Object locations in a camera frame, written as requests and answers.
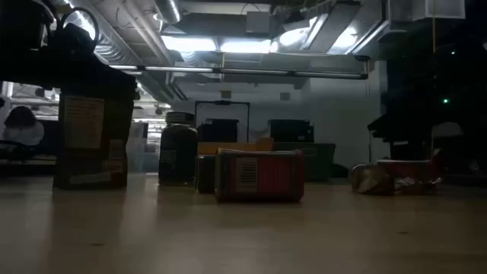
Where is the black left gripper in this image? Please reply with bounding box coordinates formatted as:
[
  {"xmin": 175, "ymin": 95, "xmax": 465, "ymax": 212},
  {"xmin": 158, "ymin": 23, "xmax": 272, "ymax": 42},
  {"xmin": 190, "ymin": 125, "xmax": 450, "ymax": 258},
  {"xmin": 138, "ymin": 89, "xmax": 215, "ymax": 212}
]
[{"xmin": 56, "ymin": 56, "xmax": 138, "ymax": 101}]

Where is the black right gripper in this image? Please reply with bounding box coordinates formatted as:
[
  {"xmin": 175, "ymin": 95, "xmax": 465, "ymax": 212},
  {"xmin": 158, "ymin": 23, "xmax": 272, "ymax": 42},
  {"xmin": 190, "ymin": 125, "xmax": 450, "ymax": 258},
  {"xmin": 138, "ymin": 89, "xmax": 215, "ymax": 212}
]
[{"xmin": 367, "ymin": 113, "xmax": 434, "ymax": 161}]

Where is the tall cardboard spice box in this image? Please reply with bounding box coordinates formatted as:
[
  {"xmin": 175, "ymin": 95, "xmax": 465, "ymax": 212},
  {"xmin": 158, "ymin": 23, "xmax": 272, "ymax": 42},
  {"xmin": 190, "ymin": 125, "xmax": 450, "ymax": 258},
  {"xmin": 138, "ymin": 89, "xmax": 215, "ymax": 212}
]
[{"xmin": 53, "ymin": 91, "xmax": 135, "ymax": 190}]

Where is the small spice jar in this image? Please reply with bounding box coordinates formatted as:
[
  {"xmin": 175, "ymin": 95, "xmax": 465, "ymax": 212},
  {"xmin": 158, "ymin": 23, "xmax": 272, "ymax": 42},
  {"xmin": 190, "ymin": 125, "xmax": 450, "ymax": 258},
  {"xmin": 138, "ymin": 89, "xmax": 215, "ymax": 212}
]
[{"xmin": 196, "ymin": 154, "xmax": 218, "ymax": 195}]

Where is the red spice box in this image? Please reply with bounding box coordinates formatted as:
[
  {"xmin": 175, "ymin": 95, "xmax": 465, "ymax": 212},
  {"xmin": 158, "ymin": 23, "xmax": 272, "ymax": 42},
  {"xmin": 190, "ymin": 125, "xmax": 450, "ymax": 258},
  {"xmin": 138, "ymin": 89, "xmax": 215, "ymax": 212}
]
[
  {"xmin": 215, "ymin": 148, "xmax": 305, "ymax": 203},
  {"xmin": 376, "ymin": 158, "xmax": 444, "ymax": 188}
]

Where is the ceiling light panel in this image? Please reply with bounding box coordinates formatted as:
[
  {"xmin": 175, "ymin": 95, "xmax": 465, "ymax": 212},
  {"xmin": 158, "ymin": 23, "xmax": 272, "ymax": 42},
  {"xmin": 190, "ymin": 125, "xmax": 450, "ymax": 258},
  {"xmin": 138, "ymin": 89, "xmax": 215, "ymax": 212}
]
[
  {"xmin": 219, "ymin": 37, "xmax": 272, "ymax": 54},
  {"xmin": 161, "ymin": 35, "xmax": 218, "ymax": 53}
]

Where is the teal plastic bin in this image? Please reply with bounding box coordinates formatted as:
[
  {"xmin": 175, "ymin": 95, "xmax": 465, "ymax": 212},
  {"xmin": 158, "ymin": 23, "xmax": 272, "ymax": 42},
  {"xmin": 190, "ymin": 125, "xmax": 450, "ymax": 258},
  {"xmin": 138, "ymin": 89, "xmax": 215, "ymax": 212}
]
[{"xmin": 272, "ymin": 142, "xmax": 337, "ymax": 183}]

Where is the person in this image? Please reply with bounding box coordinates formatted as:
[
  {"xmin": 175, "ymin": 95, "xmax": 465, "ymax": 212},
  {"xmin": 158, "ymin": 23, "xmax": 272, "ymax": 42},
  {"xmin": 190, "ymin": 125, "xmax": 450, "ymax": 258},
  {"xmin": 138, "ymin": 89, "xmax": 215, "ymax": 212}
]
[{"xmin": 0, "ymin": 105, "xmax": 46, "ymax": 148}]

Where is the black monitor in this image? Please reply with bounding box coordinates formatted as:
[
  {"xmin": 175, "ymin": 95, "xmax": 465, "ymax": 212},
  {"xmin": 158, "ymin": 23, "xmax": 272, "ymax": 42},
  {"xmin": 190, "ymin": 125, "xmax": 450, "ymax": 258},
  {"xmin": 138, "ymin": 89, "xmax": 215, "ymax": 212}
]
[
  {"xmin": 267, "ymin": 119, "xmax": 316, "ymax": 144},
  {"xmin": 196, "ymin": 118, "xmax": 240, "ymax": 144}
]

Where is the yellow plastic bin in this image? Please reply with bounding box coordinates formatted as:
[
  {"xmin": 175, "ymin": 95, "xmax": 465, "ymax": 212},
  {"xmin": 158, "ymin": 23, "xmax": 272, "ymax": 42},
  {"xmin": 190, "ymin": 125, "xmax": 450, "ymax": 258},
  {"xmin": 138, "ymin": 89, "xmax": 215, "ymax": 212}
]
[{"xmin": 197, "ymin": 136, "xmax": 275, "ymax": 157}]

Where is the long horizontal ceiling pipe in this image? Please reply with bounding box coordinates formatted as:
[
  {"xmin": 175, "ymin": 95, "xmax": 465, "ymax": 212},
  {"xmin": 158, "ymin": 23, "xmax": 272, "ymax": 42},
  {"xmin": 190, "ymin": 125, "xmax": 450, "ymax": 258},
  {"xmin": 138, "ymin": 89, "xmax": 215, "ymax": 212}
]
[{"xmin": 109, "ymin": 64, "xmax": 369, "ymax": 81}]

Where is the grey ceiling junction box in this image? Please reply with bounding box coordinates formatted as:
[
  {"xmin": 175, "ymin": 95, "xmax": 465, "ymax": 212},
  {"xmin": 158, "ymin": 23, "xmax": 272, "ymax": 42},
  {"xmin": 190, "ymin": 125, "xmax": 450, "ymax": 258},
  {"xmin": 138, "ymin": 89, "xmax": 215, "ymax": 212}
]
[{"xmin": 244, "ymin": 10, "xmax": 272, "ymax": 35}]

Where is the round silver air duct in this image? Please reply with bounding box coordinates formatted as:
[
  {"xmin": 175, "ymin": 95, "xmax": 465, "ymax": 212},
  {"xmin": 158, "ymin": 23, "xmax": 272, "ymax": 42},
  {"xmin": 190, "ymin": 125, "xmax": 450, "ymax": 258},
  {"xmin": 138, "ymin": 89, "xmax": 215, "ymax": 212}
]
[{"xmin": 154, "ymin": 0, "xmax": 183, "ymax": 24}]

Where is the whiteboard with black frame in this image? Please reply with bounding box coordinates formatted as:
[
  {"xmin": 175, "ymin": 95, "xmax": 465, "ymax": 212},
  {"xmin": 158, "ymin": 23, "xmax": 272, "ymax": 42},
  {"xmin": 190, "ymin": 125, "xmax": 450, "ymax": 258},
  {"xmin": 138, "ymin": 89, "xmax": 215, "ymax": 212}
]
[{"xmin": 194, "ymin": 100, "xmax": 251, "ymax": 144}]

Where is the silver rectangular air duct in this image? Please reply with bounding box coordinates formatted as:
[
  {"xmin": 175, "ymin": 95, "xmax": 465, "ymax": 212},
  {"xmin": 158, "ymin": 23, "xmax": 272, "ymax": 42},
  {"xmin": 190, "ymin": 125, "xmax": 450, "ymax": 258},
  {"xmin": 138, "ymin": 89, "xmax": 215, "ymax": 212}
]
[{"xmin": 272, "ymin": 0, "xmax": 391, "ymax": 55}]

